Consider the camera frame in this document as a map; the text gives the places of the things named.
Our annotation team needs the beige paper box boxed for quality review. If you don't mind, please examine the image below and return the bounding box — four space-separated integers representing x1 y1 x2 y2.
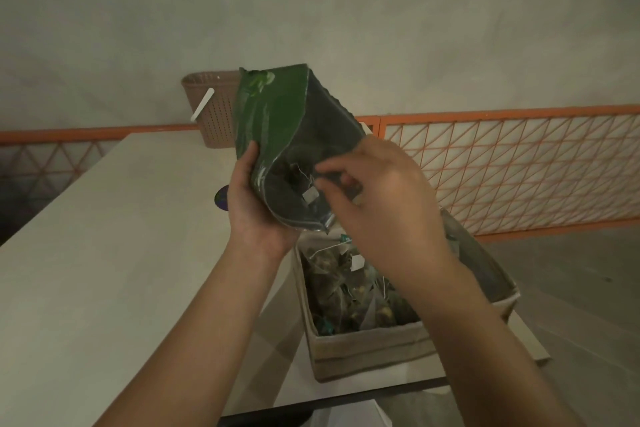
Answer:
295 209 521 384

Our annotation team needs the orange mesh fence panel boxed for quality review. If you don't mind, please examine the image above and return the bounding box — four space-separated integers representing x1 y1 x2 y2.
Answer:
378 105 640 242
0 115 382 240

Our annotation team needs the person's right hand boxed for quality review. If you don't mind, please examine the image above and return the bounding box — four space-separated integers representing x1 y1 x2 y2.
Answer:
315 135 469 303

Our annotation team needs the brown plastic basket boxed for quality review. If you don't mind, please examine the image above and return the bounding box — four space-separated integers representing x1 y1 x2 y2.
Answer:
181 70 242 150

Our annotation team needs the green foil pouch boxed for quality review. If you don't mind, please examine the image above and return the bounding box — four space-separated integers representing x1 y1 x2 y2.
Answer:
235 63 369 235

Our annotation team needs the person's left forearm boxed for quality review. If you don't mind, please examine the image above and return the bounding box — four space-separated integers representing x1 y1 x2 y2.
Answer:
95 241 296 427

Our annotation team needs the person's left hand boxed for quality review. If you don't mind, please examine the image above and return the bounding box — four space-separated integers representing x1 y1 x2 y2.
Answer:
225 141 301 260

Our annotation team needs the white tag pyramid tea bag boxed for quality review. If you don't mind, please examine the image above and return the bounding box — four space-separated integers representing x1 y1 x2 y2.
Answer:
295 163 351 205

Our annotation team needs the black table base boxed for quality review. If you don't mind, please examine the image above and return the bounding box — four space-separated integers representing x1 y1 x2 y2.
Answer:
219 411 313 427

